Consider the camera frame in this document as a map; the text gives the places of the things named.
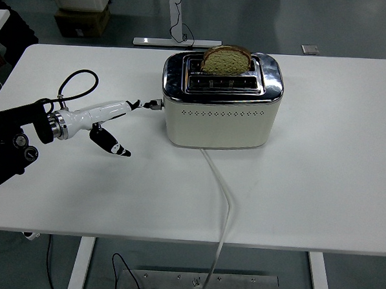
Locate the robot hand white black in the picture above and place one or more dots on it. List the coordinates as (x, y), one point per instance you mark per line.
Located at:
(97, 113)

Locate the cream and chrome toaster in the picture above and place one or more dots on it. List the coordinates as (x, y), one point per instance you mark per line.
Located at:
(220, 126)

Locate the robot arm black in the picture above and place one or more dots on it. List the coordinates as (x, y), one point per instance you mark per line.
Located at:
(4, 154)

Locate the brown cardboard box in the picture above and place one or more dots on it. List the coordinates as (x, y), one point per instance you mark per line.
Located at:
(83, 22)

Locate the black ridged foam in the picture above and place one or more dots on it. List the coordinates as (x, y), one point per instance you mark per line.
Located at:
(21, 28)

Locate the white desk stand leg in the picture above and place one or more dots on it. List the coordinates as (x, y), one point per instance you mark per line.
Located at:
(174, 7)

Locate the brown bread slice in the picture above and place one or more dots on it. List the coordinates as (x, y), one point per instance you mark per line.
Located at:
(225, 62)

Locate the small white clamp piece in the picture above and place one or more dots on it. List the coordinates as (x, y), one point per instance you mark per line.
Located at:
(31, 236)

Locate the white table leg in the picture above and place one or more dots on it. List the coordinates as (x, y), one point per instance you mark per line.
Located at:
(80, 265)
(320, 280)

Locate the grey floor socket plate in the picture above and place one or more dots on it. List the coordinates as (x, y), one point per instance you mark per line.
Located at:
(310, 49)

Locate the grey metal plate with screws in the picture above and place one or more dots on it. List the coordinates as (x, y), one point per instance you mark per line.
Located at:
(243, 288)

